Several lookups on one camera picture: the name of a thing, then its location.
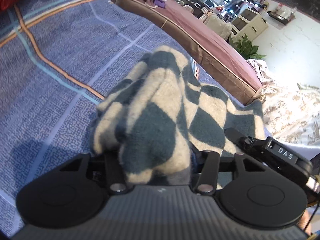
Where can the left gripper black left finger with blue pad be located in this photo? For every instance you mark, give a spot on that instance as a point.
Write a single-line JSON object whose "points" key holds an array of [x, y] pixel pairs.
{"points": [[73, 192]]}

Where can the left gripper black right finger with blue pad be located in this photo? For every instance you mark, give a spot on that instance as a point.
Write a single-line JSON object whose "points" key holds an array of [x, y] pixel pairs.
{"points": [[248, 191]]}

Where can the green potted plant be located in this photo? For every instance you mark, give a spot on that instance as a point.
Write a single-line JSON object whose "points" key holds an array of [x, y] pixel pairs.
{"points": [[245, 48]]}

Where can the small wall shelf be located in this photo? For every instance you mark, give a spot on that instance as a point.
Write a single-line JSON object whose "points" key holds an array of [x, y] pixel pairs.
{"points": [[283, 14]]}

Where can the blue plaid bed sheet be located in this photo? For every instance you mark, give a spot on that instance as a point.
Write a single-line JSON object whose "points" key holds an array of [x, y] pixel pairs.
{"points": [[57, 58]]}

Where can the low dark media console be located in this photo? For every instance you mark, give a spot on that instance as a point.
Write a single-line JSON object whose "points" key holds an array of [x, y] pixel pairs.
{"points": [[197, 6]]}

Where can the teal cream checkered sweater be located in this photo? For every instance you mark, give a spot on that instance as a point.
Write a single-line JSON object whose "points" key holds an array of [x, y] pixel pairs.
{"points": [[159, 111]]}

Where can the cream drawer cabinet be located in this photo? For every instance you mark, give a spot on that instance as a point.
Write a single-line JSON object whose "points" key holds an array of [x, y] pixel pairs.
{"points": [[249, 23]]}

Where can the mauve brown mattress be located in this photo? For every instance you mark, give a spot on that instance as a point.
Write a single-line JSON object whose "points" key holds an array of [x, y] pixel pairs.
{"points": [[220, 60]]}

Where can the floral beige blanket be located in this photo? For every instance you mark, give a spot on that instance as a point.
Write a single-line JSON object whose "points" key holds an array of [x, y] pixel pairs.
{"points": [[291, 113]]}

